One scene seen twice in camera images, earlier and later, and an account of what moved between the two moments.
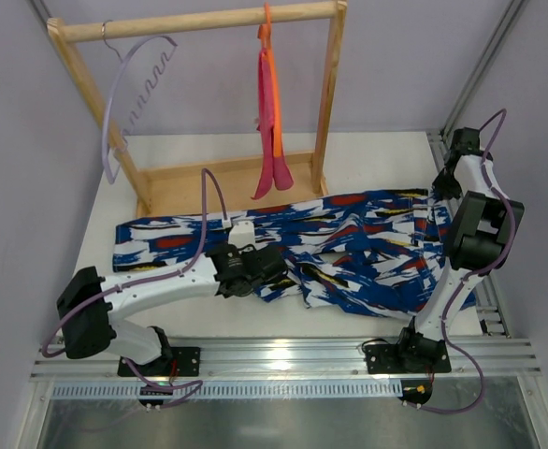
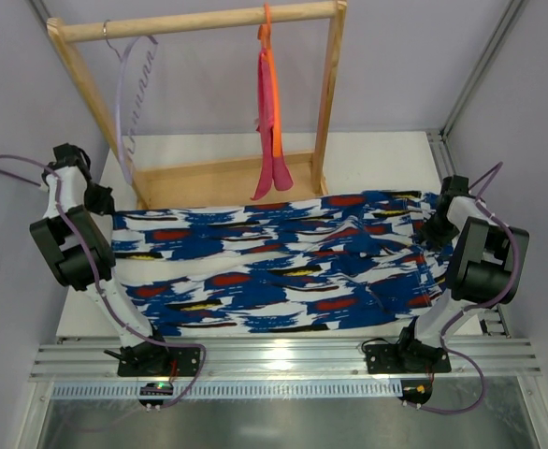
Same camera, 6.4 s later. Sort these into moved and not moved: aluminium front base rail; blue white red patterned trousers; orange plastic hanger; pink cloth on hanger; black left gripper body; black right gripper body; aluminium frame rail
Moved: black left gripper body; blue white red patterned trousers; black right gripper body
Not moved: aluminium frame rail; aluminium front base rail; orange plastic hanger; pink cloth on hanger
